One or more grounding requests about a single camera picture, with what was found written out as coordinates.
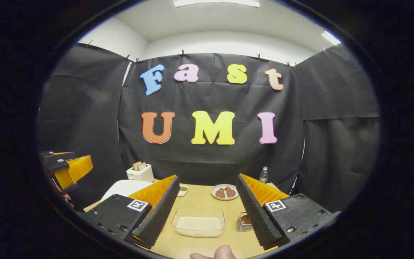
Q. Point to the clear plastic water bottle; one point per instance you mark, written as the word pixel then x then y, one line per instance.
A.
pixel 263 175

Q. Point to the white toaster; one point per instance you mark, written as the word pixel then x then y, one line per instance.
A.
pixel 140 174

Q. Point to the white divided condiment dish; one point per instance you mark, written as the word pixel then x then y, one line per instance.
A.
pixel 183 190

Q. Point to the ceiling light panel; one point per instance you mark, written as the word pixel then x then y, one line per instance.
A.
pixel 331 37
pixel 216 3

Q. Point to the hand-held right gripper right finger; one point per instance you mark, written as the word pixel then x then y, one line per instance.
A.
pixel 255 212

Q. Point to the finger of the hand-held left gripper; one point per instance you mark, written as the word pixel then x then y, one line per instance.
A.
pixel 50 154
pixel 61 162

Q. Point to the white round plate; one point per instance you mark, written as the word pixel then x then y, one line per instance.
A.
pixel 214 194

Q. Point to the toast slice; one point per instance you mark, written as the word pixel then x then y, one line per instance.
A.
pixel 143 165
pixel 135 166

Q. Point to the clear container of rice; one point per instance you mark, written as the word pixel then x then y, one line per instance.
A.
pixel 198 225

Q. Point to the black backdrop cloth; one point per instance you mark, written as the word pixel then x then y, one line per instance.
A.
pixel 214 158

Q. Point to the brown meat piece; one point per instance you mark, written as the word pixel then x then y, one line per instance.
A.
pixel 220 193
pixel 230 191

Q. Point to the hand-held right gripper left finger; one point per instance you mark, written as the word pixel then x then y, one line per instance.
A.
pixel 160 212

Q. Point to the white rice cooker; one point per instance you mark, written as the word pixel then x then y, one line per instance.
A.
pixel 124 189

